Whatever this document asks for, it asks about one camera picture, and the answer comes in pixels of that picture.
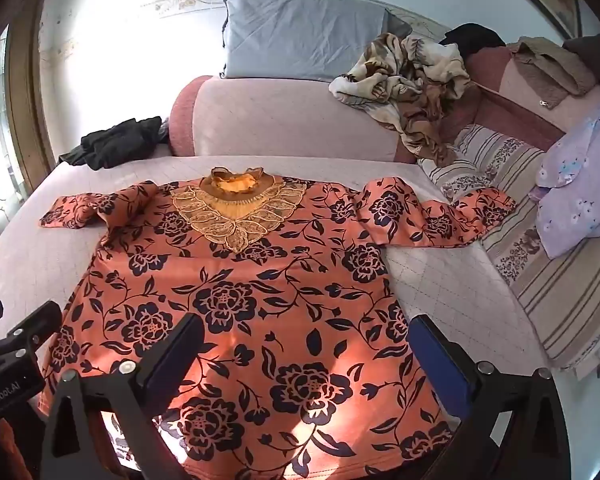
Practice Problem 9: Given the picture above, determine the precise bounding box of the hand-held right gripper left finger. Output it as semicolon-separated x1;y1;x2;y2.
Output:
39;312;206;480

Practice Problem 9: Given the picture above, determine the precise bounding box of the grey pillow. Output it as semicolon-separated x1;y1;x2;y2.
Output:
220;0;414;84

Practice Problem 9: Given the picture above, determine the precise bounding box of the brown cream patterned blanket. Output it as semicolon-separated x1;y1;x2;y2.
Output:
328;32;473;167

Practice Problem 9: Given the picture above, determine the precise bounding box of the pink maroon cushion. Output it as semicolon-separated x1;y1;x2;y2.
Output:
440;46;600;152

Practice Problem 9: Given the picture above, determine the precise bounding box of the pink bolster cushion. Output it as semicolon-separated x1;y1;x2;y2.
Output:
167;75;421;164

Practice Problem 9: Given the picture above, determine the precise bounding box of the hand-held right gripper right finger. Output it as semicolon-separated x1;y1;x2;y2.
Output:
407;314;573;480

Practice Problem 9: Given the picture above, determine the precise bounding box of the orange black floral shirt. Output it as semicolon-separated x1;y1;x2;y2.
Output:
39;166;517;480

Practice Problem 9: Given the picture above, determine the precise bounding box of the brown knit garment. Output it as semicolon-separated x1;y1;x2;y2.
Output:
507;37;589;109

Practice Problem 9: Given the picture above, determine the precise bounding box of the striped floral bed cover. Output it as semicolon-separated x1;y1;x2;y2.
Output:
480;180;600;377

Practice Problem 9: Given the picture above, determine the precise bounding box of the striped floral pillow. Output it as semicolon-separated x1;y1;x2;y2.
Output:
419;123;549;204

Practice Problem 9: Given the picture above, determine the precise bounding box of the black garment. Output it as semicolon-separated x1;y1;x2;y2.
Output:
439;23;507;57

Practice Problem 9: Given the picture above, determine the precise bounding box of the dark brown garment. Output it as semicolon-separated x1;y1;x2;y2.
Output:
562;34;600;89

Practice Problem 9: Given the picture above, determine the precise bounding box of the lilac floral garment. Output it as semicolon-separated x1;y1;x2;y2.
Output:
529;92;600;261

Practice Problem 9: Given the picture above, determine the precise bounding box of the wooden framed stained glass window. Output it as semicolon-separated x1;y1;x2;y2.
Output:
0;0;57;251

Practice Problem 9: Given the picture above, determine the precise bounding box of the black crumpled cloth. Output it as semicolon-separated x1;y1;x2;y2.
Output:
57;116;164;171

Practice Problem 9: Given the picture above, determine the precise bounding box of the dark framed wall picture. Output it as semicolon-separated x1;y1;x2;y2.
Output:
482;0;584;41

